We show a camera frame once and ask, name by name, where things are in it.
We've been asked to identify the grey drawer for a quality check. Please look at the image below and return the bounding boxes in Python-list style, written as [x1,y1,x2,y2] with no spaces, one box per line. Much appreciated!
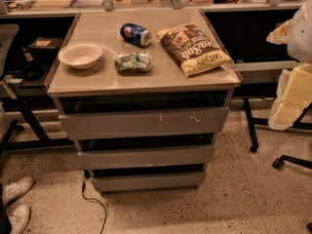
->
[59,107,228,140]
[78,144,214,170]
[91,172,206,192]

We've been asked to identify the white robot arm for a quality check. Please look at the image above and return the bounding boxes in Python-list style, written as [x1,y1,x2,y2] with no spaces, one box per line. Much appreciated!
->
[266,0,312,131]

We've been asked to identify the grey drawer cabinet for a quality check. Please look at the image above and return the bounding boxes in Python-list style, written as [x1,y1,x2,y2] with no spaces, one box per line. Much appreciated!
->
[44,7,244,196]

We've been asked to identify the grey top drawer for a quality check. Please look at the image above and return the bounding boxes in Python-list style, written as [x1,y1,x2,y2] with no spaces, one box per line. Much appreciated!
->
[59,107,228,140]

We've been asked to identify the grey bottom drawer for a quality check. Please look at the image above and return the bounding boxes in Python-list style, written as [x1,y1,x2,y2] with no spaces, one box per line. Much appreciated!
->
[91,172,206,192]

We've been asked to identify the crushed green white can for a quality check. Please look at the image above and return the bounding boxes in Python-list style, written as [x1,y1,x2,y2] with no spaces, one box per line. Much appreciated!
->
[114,52,151,72]

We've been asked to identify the brown yellow chip bag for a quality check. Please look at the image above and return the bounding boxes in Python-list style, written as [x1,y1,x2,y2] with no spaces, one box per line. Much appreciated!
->
[157,23,232,77]

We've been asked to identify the blue soda can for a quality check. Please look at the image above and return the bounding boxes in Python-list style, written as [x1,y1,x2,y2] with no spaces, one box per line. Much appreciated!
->
[120,23,151,47]

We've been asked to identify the white paper bowl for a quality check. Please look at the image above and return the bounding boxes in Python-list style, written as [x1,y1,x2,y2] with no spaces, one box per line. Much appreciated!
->
[58,42,102,70]

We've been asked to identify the black box under desk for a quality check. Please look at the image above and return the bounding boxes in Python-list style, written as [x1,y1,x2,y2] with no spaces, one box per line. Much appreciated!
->
[27,37,63,62]

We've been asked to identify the black bag under desk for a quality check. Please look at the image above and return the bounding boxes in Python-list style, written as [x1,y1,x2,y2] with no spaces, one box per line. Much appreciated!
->
[21,48,44,80]

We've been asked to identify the long grey back desk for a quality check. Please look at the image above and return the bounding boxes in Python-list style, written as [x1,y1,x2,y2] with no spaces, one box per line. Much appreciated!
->
[0,0,305,19]

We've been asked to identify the upper white sneaker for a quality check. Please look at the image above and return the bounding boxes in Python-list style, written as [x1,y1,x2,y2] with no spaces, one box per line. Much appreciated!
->
[2,176,34,206]

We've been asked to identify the white sneaker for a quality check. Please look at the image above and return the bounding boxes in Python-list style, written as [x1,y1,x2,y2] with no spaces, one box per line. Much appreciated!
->
[9,204,30,234]
[2,176,34,206]

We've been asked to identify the lower white sneaker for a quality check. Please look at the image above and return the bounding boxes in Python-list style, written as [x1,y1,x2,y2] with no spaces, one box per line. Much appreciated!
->
[9,204,30,234]

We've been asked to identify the black floor cable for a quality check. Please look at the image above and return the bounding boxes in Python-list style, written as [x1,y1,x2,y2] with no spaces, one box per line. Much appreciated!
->
[81,170,108,234]

